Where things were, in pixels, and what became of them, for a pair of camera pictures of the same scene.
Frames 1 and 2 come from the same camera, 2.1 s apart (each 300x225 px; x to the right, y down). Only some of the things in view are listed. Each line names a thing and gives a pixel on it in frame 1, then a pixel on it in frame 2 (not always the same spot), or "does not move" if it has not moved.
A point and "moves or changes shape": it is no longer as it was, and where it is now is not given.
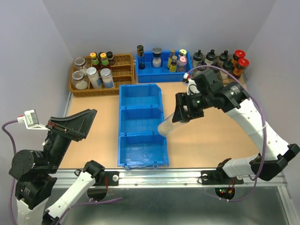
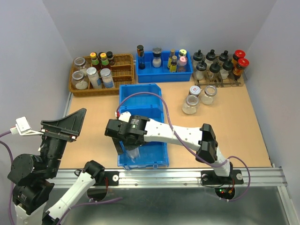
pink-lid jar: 182,64 does not move
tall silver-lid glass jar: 167,127 moves or changes shape
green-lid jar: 183,52 does not move
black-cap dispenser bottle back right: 224,56 does not move
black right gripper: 182,99 → 127,145
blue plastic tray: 151,74 does not move
